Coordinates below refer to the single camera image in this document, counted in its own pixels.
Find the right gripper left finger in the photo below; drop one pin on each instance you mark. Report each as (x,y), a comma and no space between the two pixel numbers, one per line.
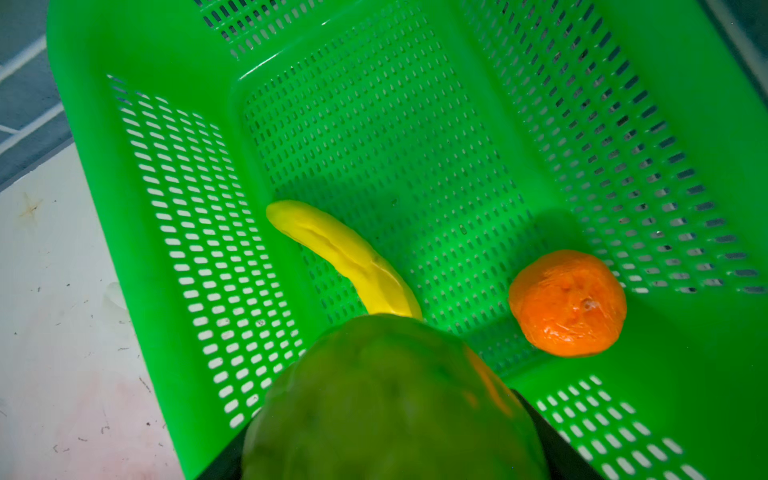
(228,464)

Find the green plastic basket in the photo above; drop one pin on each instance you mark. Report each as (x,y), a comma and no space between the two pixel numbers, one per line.
(463,140)

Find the green custard apple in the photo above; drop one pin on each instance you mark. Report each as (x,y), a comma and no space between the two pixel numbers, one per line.
(387,397)

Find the orange tangerine in basket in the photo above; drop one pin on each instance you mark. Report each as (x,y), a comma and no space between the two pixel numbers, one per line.
(568,304)

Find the yellow banana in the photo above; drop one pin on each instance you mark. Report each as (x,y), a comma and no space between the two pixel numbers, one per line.
(379,286)

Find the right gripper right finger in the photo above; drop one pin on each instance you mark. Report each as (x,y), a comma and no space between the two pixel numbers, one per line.
(563,461)

